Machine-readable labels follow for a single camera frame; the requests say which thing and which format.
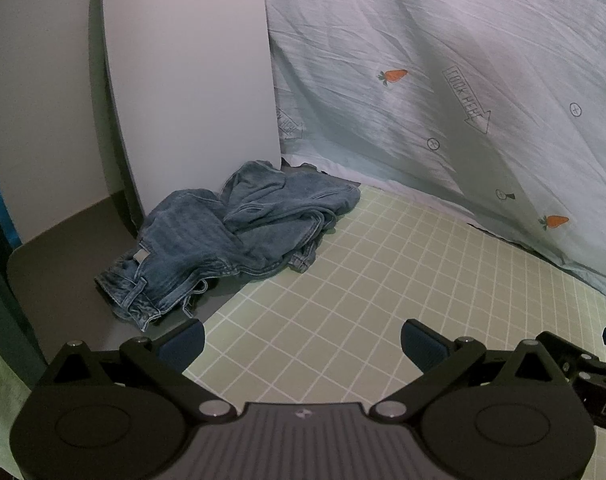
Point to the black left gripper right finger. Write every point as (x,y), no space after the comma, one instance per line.
(445,364)

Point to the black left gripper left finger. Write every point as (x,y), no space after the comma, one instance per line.
(158,366)

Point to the blue denim jeans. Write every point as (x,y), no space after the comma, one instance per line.
(263,221)

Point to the green grid cutting mat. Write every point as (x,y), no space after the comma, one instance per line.
(331,334)

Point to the light carrot print sheet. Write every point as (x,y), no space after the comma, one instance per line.
(496,107)

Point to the white rounded board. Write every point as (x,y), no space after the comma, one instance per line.
(192,89)

